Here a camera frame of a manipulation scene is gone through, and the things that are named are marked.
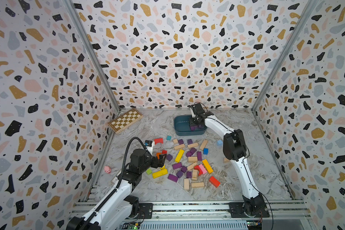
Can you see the green small block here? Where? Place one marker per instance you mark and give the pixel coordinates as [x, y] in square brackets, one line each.
[149, 171]

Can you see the yellow flat block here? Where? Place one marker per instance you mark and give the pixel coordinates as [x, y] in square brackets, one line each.
[159, 173]

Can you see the wooden chessboard box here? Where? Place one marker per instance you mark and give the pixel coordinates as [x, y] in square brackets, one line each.
[125, 120]

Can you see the pink pig toy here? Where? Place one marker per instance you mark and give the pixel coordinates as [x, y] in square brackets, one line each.
[107, 169]

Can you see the natural wood long block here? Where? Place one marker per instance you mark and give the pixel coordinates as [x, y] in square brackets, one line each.
[203, 144]

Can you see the amber yellow long block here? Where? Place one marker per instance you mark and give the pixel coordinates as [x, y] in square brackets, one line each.
[207, 166]

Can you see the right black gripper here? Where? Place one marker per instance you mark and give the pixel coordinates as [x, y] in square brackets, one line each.
[190, 122]

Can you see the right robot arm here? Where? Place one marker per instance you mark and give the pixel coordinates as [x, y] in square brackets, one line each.
[236, 151]

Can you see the red rectangular block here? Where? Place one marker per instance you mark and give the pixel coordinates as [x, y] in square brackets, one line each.
[214, 181]

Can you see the teal plastic storage bin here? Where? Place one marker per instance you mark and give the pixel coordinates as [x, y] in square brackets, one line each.
[182, 127]

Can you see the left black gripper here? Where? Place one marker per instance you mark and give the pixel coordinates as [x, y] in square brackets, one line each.
[161, 161]

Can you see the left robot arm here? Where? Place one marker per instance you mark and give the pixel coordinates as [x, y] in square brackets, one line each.
[119, 204]

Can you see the purple cube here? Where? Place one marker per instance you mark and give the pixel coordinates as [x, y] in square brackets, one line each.
[169, 157]

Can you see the purple flat block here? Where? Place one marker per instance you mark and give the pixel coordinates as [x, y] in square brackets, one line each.
[173, 178]

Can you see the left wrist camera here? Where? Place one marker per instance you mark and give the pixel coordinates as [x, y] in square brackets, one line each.
[149, 144]

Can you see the blue cube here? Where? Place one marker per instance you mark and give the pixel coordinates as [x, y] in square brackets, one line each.
[205, 151]

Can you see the pink long block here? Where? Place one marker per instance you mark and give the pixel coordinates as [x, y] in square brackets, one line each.
[202, 170]

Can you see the red curved arch block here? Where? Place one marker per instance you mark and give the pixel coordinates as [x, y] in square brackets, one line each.
[197, 167]

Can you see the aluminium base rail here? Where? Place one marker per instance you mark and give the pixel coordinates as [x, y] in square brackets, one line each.
[203, 215]

